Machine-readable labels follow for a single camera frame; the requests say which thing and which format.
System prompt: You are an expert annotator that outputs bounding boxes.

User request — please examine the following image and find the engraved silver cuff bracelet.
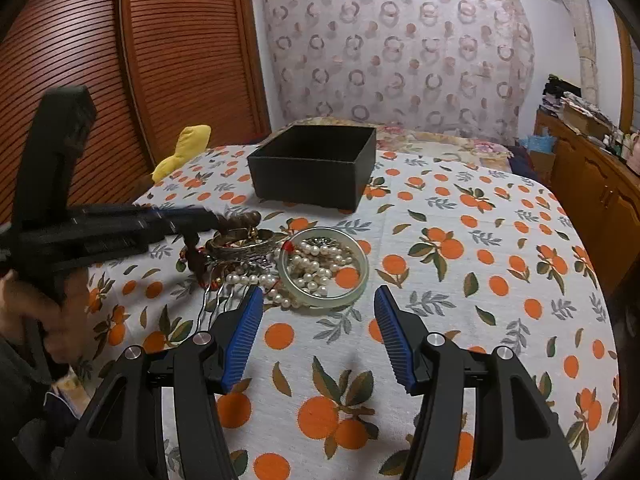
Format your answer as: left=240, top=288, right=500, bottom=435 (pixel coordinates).
left=204, top=227, right=289, bottom=261

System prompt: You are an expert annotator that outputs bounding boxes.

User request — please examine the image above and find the white pearl necklace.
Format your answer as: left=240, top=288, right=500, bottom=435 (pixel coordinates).
left=224, top=238, right=356, bottom=310

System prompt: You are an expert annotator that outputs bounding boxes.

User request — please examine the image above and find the black open jewelry box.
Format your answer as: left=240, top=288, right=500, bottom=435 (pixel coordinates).
left=247, top=125, right=376, bottom=211

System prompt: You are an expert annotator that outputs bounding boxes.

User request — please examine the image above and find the person's left hand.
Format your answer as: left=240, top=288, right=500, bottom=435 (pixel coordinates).
left=1, top=269, right=89, bottom=364

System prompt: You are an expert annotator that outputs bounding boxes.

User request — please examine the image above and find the silver metal hair comb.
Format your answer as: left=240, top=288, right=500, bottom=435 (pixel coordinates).
left=194, top=282, right=250, bottom=332

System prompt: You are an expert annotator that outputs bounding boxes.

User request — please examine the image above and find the yellow plush toy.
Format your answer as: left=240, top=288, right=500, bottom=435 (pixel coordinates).
left=151, top=125, right=212, bottom=184

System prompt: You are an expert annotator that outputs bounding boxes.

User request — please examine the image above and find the pale green jade bangle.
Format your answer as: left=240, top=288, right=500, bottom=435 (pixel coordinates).
left=277, top=228, right=370, bottom=309

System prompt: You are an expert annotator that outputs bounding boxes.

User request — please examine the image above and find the wooden louvered wardrobe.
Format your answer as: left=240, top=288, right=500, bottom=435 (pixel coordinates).
left=1, top=0, right=271, bottom=219

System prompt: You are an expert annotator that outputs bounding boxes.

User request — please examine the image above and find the floral quilt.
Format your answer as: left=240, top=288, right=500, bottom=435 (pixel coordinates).
left=271, top=117, right=512, bottom=172

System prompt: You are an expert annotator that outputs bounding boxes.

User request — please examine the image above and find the wooden side cabinet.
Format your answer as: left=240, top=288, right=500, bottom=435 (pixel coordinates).
left=535, top=110, right=639, bottom=296

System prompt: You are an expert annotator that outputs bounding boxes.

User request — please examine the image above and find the clutter pile on cabinet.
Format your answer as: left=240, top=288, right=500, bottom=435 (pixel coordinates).
left=540, top=74, right=639, bottom=164

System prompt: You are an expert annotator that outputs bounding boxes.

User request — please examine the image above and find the patterned pink curtain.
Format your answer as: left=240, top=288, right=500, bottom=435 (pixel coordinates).
left=262, top=0, right=535, bottom=144

